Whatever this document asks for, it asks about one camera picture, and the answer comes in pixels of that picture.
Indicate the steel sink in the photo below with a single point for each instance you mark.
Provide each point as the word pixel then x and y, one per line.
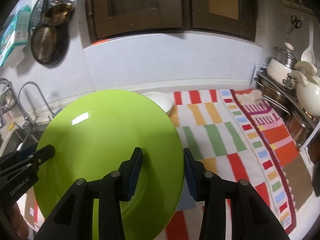
pixel 18 140

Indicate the cream teapot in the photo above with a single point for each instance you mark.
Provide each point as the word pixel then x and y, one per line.
pixel 307 89

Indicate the white ladle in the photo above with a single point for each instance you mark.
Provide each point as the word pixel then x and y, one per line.
pixel 308 54

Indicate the colourful striped cloth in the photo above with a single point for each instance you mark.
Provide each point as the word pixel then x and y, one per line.
pixel 238 135

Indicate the person's left hand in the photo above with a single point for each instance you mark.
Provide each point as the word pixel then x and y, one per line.
pixel 18 222

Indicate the black scissors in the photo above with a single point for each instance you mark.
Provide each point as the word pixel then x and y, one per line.
pixel 295 22

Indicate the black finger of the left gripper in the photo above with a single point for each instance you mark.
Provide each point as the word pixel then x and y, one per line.
pixel 23 154
pixel 12 166

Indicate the teal and white box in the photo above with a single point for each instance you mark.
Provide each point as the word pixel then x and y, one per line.
pixel 15 38

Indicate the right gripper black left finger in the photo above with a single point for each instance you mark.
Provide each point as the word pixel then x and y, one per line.
pixel 72 217

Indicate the cream pot with lid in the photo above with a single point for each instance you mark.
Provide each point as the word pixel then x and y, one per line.
pixel 282 64

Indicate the hanging dark frying pan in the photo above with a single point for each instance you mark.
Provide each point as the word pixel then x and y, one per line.
pixel 49 44

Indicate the wire sink basket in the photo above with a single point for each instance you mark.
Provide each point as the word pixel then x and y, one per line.
pixel 7 100

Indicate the curved chrome faucet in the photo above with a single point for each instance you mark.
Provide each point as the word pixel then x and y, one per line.
pixel 33 93

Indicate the chrome pull-down faucet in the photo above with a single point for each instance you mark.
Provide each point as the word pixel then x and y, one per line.
pixel 29 123

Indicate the copper pot on rack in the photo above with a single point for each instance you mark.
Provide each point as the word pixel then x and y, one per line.
pixel 298 128

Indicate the metal pot rack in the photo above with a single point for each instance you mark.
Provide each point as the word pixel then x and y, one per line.
pixel 284 101

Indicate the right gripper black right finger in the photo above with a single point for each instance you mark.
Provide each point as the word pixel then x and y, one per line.
pixel 251 216

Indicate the lime green plate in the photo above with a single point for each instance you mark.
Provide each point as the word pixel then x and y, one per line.
pixel 94 134

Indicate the white bowl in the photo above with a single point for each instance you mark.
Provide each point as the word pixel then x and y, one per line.
pixel 162 100

